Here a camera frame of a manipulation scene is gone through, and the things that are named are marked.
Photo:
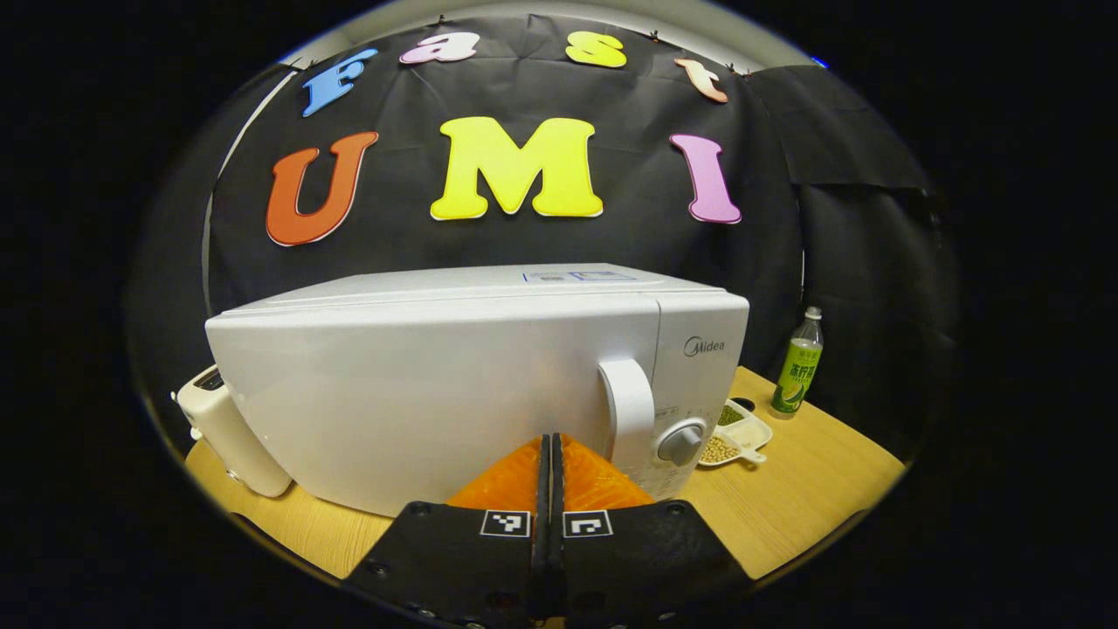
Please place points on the green drink bottle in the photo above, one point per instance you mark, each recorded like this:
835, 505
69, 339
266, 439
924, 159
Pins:
797, 376

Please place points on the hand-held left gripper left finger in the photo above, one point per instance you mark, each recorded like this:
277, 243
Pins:
454, 559

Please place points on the white microwave oven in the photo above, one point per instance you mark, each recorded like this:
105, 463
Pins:
419, 393

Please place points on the white toaster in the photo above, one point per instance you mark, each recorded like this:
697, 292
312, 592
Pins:
236, 437

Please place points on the black backdrop cloth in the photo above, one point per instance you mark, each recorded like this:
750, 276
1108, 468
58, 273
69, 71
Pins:
638, 175

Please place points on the white divided bean dish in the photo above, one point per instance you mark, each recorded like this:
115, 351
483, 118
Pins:
742, 432

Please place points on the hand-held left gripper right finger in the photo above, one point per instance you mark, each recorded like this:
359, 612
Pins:
646, 559

